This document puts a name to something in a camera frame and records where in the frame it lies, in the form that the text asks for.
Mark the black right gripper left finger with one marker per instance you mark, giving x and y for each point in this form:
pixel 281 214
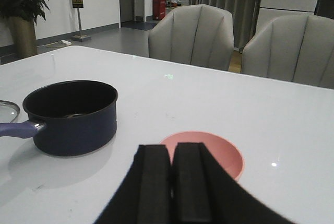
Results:
pixel 144 195

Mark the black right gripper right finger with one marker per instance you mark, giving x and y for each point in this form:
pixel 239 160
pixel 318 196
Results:
pixel 205 193

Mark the glass lid blue knob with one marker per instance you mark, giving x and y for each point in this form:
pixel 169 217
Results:
pixel 9 111

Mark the dark blue saucepan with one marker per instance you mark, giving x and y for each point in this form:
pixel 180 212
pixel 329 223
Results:
pixel 68 118

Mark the left grey upholstered chair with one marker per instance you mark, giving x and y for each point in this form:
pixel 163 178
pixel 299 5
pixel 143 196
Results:
pixel 199 35

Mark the grey upholstered chair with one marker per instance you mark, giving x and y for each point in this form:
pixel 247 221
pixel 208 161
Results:
pixel 199 35
pixel 295 48

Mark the right grey upholstered chair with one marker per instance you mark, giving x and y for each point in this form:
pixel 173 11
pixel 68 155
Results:
pixel 295 48

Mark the red bin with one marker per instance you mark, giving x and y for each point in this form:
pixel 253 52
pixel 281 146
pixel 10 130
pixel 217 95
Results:
pixel 158 9

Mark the yellow warning sign stand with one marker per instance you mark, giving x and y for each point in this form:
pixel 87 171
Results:
pixel 78 4

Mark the potted green plant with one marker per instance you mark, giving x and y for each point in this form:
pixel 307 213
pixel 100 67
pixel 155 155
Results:
pixel 21 16

